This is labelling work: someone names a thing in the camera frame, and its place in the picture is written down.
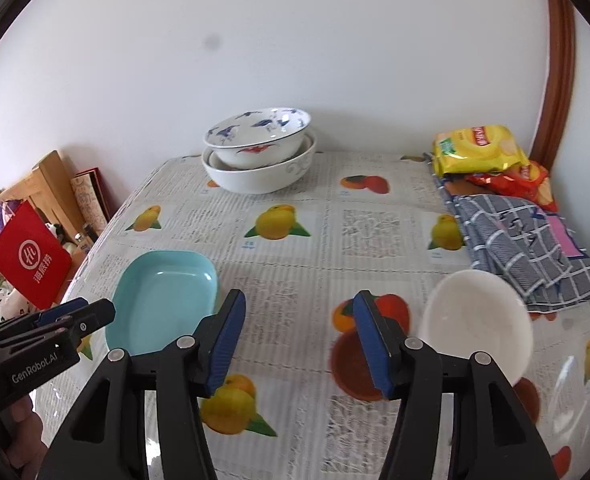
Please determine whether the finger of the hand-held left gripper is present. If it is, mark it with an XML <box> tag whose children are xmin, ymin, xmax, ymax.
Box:
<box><xmin>0</xmin><ymin>299</ymin><xmax>116</xmax><ymax>356</ymax></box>
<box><xmin>0</xmin><ymin>297</ymin><xmax>90</xmax><ymax>338</ymax></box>

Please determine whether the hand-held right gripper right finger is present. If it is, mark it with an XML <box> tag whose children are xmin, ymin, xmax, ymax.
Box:
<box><xmin>352</xmin><ymin>290</ymin><xmax>558</xmax><ymax>480</ymax></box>

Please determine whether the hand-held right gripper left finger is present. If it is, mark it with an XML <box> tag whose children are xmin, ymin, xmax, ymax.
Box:
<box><xmin>35</xmin><ymin>288</ymin><xmax>247</xmax><ymax>480</ymax></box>

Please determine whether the small brown bowl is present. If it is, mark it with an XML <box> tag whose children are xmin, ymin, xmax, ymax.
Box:
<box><xmin>512</xmin><ymin>377</ymin><xmax>542</xmax><ymax>426</ymax></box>
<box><xmin>331</xmin><ymin>332</ymin><xmax>401</xmax><ymax>402</ymax></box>

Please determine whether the light blue square plate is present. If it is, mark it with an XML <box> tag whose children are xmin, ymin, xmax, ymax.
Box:
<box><xmin>105</xmin><ymin>250</ymin><xmax>220</xmax><ymax>356</ymax></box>

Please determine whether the white bowl with scroll print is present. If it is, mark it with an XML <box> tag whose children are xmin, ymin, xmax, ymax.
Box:
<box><xmin>417</xmin><ymin>269</ymin><xmax>534</xmax><ymax>386</ymax></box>

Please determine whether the person's left hand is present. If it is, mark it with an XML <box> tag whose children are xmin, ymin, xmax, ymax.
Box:
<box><xmin>2</xmin><ymin>392</ymin><xmax>48</xmax><ymax>468</ymax></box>

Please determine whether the red paper bag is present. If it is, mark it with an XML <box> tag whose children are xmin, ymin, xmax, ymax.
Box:
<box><xmin>0</xmin><ymin>201</ymin><xmax>73</xmax><ymax>311</ymax></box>

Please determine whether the patterned book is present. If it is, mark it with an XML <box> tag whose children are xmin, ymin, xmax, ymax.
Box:
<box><xmin>71</xmin><ymin>167</ymin><xmax>111</xmax><ymax>241</ymax></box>

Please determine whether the fruit print tablecloth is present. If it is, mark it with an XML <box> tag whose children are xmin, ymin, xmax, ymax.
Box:
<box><xmin>35</xmin><ymin>152</ymin><xmax>590</xmax><ymax>480</ymax></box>

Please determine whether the wooden chair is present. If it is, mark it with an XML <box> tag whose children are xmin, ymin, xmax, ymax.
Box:
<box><xmin>0</xmin><ymin>150</ymin><xmax>88</xmax><ymax>261</ymax></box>

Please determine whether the large white bowl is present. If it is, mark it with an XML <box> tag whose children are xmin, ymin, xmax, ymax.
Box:
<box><xmin>201</xmin><ymin>130</ymin><xmax>318</xmax><ymax>195</ymax></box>

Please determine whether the grey checked cloth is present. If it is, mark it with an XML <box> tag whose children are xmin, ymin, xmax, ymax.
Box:
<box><xmin>437</xmin><ymin>175</ymin><xmax>590</xmax><ymax>311</ymax></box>

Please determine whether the blue patterned white bowl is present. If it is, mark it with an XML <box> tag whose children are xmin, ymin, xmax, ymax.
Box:
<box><xmin>204</xmin><ymin>107</ymin><xmax>312</xmax><ymax>170</ymax></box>

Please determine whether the pink paper piece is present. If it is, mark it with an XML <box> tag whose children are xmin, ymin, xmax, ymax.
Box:
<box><xmin>545</xmin><ymin>214</ymin><xmax>583</xmax><ymax>261</ymax></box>

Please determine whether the yellow chip bag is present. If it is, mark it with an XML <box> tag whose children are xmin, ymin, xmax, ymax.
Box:
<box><xmin>431</xmin><ymin>125</ymin><xmax>530</xmax><ymax>178</ymax></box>

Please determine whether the red chip bag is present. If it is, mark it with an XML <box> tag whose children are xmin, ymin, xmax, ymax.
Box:
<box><xmin>465</xmin><ymin>160</ymin><xmax>560</xmax><ymax>212</ymax></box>

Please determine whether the brown wooden door frame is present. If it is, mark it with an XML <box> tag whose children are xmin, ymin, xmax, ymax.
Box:
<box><xmin>530</xmin><ymin>0</ymin><xmax>576</xmax><ymax>171</ymax></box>

